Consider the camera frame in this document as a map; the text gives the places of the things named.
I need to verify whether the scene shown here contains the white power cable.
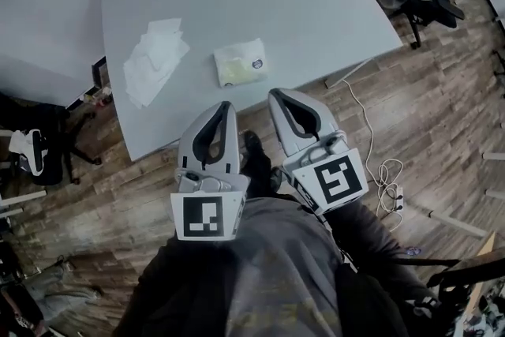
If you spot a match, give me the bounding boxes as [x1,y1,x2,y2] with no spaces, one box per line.
[340,77,406,219]

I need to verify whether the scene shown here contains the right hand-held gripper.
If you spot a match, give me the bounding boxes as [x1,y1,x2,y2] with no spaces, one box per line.
[267,87,370,216]

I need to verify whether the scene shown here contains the black office chair with cloth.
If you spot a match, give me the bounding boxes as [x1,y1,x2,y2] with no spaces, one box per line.
[0,90,104,187]

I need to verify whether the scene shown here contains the pack of wet wipes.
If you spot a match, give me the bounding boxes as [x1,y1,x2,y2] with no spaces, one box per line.
[212,37,271,89]

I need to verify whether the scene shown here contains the grey bag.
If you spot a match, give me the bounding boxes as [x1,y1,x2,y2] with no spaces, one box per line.
[22,263,106,325]

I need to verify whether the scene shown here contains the person's left forearm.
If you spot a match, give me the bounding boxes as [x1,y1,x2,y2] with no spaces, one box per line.
[125,235,240,337]

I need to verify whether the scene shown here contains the person's left black shoe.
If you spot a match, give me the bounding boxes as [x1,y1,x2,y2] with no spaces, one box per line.
[241,129,274,197]

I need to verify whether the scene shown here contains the white power strip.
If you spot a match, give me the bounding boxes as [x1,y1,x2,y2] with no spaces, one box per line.
[390,186,406,213]

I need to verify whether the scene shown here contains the person's grey shirt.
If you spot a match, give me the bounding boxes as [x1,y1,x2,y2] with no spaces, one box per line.
[224,194,345,337]

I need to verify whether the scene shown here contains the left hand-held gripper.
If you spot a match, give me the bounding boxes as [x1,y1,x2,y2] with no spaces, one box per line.
[170,100,252,243]

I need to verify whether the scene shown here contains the white cloth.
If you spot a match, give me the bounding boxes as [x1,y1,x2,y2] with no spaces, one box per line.
[122,16,192,110]
[8,128,49,175]

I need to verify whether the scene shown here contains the black shoulder strap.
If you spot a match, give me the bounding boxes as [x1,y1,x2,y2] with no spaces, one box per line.
[394,255,505,289]

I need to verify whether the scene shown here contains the person's right forearm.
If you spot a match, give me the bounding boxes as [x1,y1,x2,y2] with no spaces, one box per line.
[323,197,417,281]

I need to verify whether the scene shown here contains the person's black shoe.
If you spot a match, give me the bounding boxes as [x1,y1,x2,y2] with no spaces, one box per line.
[270,166,291,193]
[241,129,274,197]

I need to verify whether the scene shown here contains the person's right black shoe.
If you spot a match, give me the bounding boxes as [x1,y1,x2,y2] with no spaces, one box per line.
[270,166,291,193]

